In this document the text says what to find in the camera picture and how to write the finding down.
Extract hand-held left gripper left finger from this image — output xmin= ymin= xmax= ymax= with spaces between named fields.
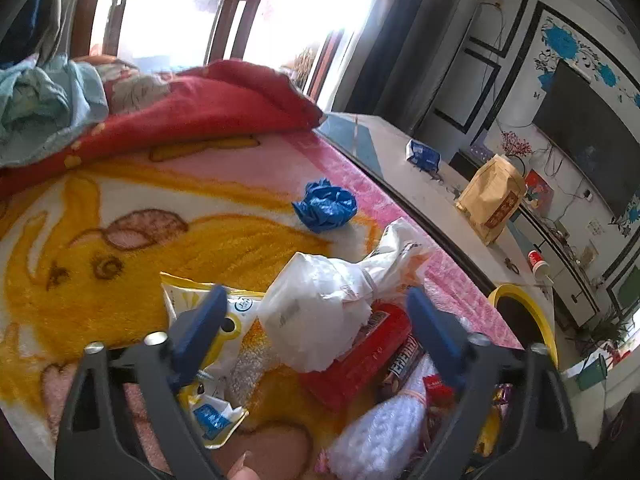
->
xmin=54 ymin=284 xmax=231 ymax=480

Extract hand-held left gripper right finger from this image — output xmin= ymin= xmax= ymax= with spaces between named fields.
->
xmin=405 ymin=286 xmax=593 ymax=480

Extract yellow trash bin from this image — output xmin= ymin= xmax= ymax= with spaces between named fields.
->
xmin=487 ymin=283 xmax=558 ymax=366

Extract white plastic bag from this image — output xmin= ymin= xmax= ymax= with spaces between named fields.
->
xmin=257 ymin=217 xmax=433 ymax=373

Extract person's left hand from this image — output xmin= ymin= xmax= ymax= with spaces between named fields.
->
xmin=225 ymin=452 xmax=258 ymax=480

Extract yellow snack packet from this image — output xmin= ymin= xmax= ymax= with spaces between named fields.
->
xmin=160 ymin=272 xmax=268 ymax=448

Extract brown chocolate bar wrapper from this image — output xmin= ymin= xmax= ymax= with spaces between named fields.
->
xmin=382 ymin=335 xmax=426 ymax=398

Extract small red packet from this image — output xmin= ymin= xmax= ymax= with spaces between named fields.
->
xmin=424 ymin=377 xmax=457 ymax=407

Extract pink and yellow printed blanket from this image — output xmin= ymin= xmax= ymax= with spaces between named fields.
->
xmin=0 ymin=130 xmax=511 ymax=480

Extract red snack packet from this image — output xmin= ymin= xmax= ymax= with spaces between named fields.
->
xmin=300 ymin=302 xmax=413 ymax=413

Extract white knitted cloth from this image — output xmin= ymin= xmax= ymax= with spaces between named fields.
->
xmin=327 ymin=355 xmax=436 ymax=480

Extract red paper cup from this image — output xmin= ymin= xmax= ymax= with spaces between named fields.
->
xmin=527 ymin=249 xmax=551 ymax=281

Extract brown paper bag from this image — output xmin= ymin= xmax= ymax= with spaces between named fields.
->
xmin=455 ymin=154 xmax=528 ymax=246

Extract white television cabinet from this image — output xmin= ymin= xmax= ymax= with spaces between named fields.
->
xmin=450 ymin=145 xmax=640 ymax=331

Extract white coffee table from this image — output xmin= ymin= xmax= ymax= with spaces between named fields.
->
xmin=315 ymin=112 xmax=556 ymax=326

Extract crumpled blue plastic bag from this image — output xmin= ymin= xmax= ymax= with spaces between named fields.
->
xmin=291 ymin=178 xmax=358 ymax=233

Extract green potted plant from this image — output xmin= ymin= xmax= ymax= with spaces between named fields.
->
xmin=585 ymin=310 xmax=631 ymax=356

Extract red framed picture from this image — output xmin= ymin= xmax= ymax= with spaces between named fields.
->
xmin=522 ymin=170 xmax=556 ymax=213

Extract blue tissue pack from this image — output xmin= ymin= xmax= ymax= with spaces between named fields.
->
xmin=405 ymin=139 xmax=442 ymax=170

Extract white vase with red flowers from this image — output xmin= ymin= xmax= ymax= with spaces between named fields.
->
xmin=500 ymin=130 xmax=533 ymax=176

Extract red blanket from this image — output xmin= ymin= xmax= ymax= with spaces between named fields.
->
xmin=0 ymin=59 xmax=323 ymax=201

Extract floral patterned pillow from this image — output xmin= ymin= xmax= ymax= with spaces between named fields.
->
xmin=72 ymin=54 xmax=173 ymax=113

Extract black television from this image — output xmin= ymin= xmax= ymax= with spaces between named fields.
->
xmin=531 ymin=60 xmax=640 ymax=216

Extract light blue cloth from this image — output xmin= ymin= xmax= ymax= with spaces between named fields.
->
xmin=0 ymin=55 xmax=110 ymax=168

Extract white standing air conditioner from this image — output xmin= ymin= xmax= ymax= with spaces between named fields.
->
xmin=400 ymin=0 xmax=483 ymax=133

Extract dark blue curtain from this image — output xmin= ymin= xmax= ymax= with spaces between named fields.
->
xmin=345 ymin=0 xmax=441 ymax=116

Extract brown framed glass door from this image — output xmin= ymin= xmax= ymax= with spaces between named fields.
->
xmin=75 ymin=0 xmax=361 ymax=101

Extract grey curtain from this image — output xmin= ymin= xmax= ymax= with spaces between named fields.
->
xmin=0 ymin=0 xmax=101 ymax=68

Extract blue flower wall sticker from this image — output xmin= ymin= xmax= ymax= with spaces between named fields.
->
xmin=535 ymin=15 xmax=640 ymax=106

